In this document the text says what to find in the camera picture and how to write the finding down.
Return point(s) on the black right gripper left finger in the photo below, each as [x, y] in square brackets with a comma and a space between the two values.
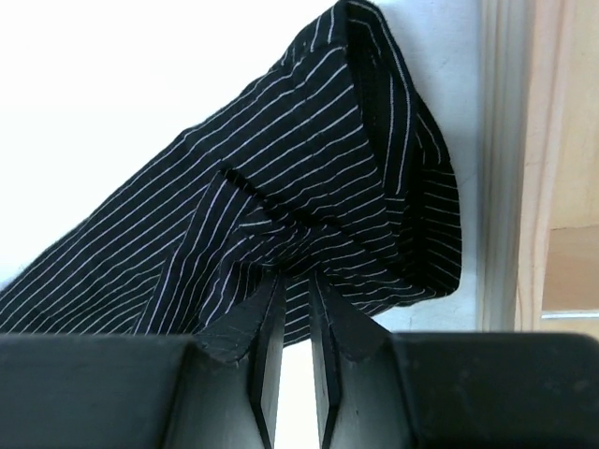
[245, 346]

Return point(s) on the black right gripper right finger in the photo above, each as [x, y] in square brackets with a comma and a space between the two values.
[338, 330]

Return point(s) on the black pinstriped underwear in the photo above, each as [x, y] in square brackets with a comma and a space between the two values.
[330, 161]

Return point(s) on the wooden compartment tray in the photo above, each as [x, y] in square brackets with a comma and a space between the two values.
[538, 173]

